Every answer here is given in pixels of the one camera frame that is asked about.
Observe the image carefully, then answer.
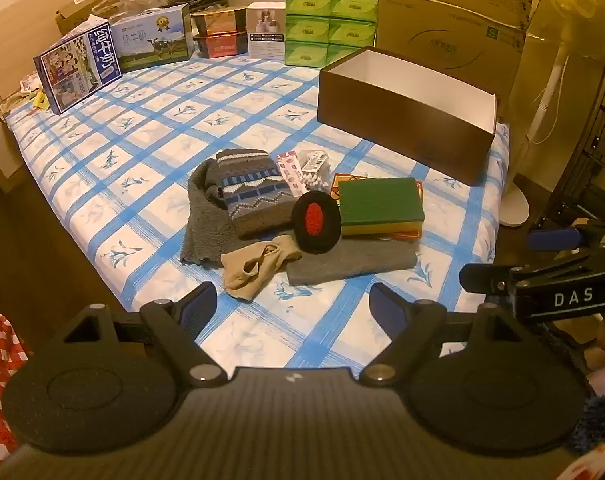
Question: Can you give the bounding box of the white standing fan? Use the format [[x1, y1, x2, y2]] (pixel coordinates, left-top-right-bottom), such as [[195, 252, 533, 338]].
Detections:
[[499, 0, 598, 228]]

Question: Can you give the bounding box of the stack of green tissue packs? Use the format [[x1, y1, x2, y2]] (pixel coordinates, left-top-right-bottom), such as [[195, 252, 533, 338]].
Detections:
[[285, 0, 380, 67]]

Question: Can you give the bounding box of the grey patterned knit sock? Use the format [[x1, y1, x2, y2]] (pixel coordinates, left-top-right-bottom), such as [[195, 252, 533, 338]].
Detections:
[[204, 149, 303, 240]]

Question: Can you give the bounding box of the grey fuzzy cloth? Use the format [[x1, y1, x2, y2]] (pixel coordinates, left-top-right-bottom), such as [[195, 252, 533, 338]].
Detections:
[[180, 159, 243, 266]]

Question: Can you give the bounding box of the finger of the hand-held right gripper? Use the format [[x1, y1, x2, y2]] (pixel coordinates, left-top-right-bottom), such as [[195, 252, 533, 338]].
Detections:
[[459, 261, 525, 297], [527, 227, 584, 254]]

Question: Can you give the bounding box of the white product box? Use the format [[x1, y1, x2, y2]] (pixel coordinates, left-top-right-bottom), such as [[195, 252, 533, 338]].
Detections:
[[247, 1, 287, 58]]

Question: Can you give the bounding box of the cotton swab pack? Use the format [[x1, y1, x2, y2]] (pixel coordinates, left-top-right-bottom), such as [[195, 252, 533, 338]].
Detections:
[[298, 150, 333, 193]]

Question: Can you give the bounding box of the blue checked bedsheet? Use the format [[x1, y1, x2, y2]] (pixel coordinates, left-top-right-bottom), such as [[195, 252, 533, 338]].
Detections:
[[2, 50, 513, 386]]

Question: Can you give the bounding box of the green and yellow sponge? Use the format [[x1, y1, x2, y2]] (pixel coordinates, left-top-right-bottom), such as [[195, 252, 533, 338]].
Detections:
[[338, 177, 425, 237]]

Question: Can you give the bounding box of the brown storage box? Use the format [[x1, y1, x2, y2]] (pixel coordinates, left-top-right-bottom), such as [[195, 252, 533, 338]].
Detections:
[[317, 46, 498, 187]]

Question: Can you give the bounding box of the blue milk carton box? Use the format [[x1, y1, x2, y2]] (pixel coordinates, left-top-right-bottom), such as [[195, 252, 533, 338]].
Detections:
[[33, 16, 123, 116]]

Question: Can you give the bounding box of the gold box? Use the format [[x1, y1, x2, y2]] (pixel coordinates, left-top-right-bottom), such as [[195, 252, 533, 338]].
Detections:
[[190, 6, 248, 37]]

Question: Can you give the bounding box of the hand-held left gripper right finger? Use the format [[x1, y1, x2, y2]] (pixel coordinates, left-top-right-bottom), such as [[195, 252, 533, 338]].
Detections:
[[358, 282, 525, 388]]

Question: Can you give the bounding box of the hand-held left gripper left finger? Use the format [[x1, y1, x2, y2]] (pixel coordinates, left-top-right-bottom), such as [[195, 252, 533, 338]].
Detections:
[[62, 281, 224, 388]]

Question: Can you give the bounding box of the green cow print milk box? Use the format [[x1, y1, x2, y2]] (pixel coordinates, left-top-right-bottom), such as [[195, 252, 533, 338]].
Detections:
[[110, 3, 193, 73]]

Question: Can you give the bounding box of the dark fuzzy rug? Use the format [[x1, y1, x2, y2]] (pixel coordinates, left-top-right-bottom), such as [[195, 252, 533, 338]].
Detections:
[[575, 395, 605, 453]]

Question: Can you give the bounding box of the beige stocking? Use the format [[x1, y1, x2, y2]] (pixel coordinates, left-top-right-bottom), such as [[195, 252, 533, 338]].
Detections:
[[220, 235, 303, 302]]

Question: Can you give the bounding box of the red heat pack packet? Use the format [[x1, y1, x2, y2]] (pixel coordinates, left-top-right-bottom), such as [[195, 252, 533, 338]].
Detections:
[[329, 172, 424, 244]]

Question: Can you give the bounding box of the grey felt cloth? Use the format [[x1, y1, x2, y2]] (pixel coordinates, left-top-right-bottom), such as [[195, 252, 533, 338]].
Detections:
[[286, 237, 418, 286]]

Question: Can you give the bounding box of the black earmuff with red centre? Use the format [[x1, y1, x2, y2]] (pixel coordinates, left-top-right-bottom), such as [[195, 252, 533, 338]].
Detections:
[[291, 191, 342, 255]]

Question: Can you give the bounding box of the large cardboard box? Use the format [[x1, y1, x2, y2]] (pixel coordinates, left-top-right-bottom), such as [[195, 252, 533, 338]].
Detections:
[[375, 0, 535, 116]]

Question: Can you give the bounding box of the pink and white strip packet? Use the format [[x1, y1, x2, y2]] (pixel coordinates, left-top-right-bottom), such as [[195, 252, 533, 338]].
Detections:
[[276, 151, 308, 198]]

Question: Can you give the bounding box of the red and white paper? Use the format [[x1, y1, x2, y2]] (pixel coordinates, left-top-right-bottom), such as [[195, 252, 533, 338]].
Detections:
[[565, 442, 605, 480]]

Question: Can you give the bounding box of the flat cardboard box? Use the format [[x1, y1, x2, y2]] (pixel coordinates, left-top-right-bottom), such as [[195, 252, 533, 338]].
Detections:
[[55, 0, 130, 36]]

